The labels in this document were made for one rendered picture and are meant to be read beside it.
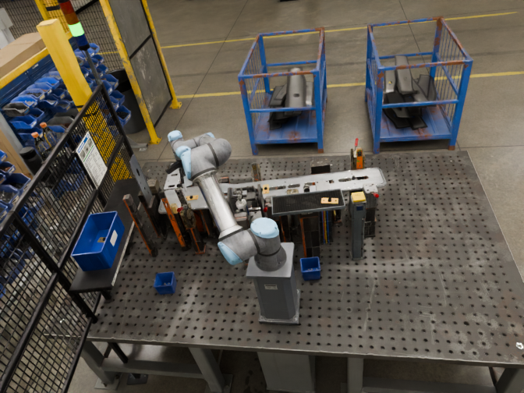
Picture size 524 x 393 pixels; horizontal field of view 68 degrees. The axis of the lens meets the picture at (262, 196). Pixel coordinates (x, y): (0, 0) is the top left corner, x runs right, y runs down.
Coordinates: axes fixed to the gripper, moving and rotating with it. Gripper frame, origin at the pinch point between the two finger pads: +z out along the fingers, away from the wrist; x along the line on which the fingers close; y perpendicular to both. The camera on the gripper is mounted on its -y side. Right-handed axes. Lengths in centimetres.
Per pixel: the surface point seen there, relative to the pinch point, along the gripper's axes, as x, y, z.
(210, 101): 333, -40, 110
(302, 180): 4, 69, 11
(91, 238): -33, -51, 5
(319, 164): 14, 81, 8
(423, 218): -10, 141, 40
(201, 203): -5.9, 7.0, 11.2
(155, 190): 9.1, -24.3, 9.3
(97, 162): 13, -55, -14
